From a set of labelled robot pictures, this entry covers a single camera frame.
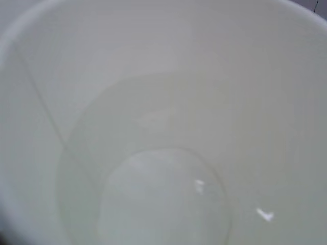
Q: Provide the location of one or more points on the white paper cup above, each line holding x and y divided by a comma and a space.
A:
164, 122

